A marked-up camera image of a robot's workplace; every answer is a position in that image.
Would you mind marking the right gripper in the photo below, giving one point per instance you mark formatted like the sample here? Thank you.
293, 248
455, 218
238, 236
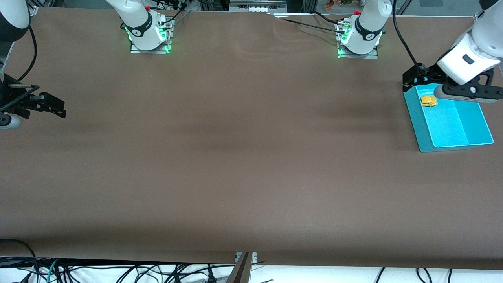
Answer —
8, 97

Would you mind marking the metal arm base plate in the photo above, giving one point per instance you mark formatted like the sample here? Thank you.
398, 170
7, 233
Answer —
353, 56
157, 51

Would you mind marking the dark diagonal bar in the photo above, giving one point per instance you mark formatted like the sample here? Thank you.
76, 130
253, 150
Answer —
239, 273

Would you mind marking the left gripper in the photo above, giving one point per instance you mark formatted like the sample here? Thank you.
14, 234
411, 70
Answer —
429, 73

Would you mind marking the brown table cover mat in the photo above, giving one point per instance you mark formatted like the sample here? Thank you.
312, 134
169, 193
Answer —
251, 157

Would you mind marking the yellow beetle toy car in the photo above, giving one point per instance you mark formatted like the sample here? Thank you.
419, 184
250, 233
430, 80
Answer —
428, 101

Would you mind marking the aluminium frame corner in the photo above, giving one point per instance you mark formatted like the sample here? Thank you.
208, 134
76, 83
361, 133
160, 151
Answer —
477, 17

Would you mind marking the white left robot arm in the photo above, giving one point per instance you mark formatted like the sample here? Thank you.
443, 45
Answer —
367, 27

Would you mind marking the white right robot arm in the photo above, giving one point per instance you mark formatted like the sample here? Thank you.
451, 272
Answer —
137, 23

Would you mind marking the teal plastic bin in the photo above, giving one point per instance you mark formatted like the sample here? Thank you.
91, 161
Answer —
452, 125

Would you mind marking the metal table edge bracket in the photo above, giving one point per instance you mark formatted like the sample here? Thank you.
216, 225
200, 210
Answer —
245, 257

